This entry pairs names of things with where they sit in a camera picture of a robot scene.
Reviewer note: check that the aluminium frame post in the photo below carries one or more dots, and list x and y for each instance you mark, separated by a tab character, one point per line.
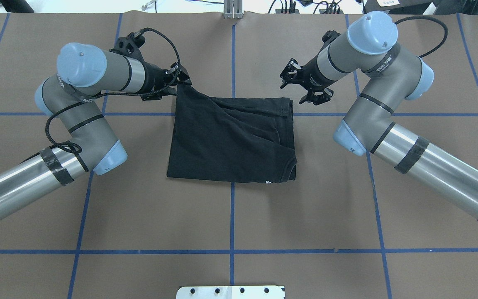
233	9

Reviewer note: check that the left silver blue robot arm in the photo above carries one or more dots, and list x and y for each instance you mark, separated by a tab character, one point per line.
81	139

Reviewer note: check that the black printed t-shirt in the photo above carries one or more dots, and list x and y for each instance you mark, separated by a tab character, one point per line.
232	139

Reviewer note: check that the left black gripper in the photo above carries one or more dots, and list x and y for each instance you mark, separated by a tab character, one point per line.
153	77

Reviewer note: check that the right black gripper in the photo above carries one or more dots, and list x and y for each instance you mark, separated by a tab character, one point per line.
311	73

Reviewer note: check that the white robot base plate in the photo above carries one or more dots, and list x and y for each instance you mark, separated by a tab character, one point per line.
270	291

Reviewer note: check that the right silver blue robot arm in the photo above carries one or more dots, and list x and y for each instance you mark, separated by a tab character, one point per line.
395	75

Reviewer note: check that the blue tape line lengthwise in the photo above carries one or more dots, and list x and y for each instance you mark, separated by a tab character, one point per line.
89	186

